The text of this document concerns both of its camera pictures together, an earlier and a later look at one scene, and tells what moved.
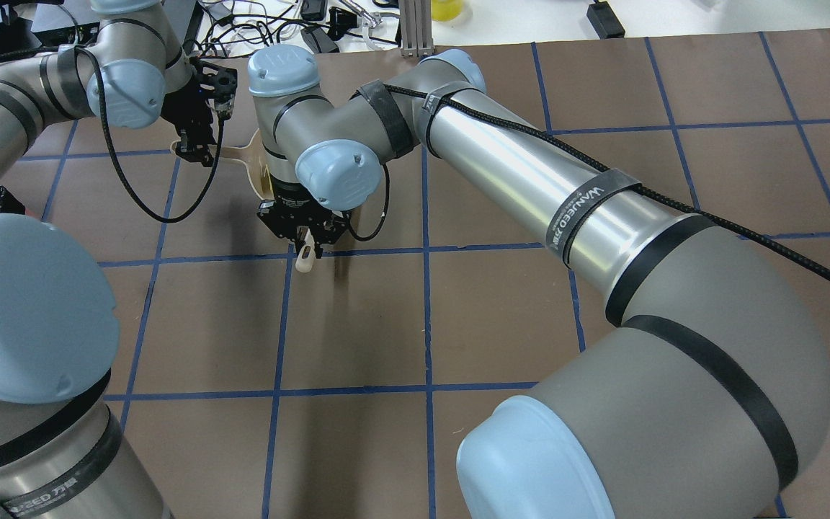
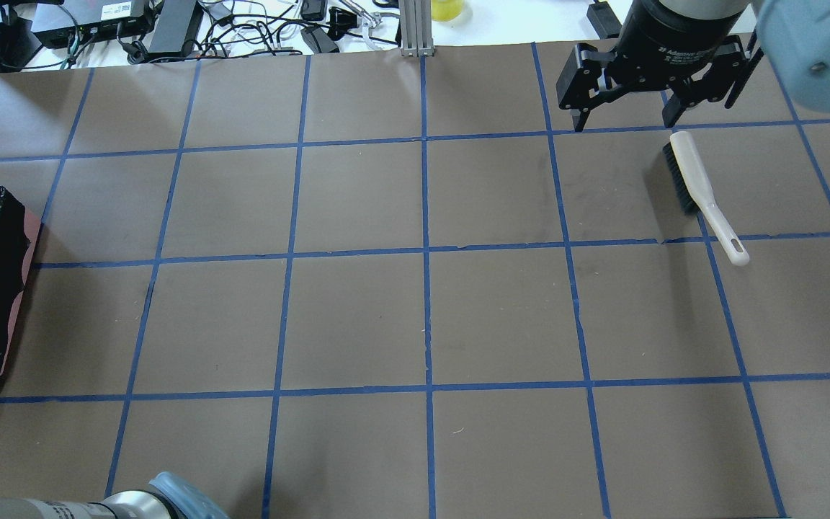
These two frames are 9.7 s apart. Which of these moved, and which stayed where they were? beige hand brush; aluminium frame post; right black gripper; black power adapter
Moved: right black gripper; beige hand brush
Stayed: aluminium frame post; black power adapter
